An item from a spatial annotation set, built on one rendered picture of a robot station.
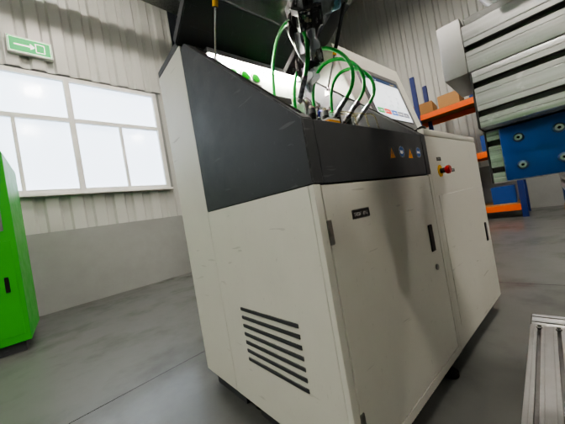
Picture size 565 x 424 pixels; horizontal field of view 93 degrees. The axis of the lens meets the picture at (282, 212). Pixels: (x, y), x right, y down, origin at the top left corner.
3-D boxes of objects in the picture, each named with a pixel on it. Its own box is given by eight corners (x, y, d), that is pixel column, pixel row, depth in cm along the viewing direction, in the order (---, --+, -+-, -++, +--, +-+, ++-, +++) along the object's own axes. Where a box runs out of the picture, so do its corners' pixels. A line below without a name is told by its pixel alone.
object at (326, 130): (324, 182, 65) (313, 118, 65) (311, 186, 68) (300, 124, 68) (427, 174, 105) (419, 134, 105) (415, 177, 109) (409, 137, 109)
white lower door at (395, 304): (371, 470, 63) (322, 184, 64) (362, 464, 65) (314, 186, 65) (460, 347, 105) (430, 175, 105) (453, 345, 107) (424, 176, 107)
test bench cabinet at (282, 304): (370, 522, 62) (312, 184, 62) (240, 409, 106) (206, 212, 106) (465, 368, 107) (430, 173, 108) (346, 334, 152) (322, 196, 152)
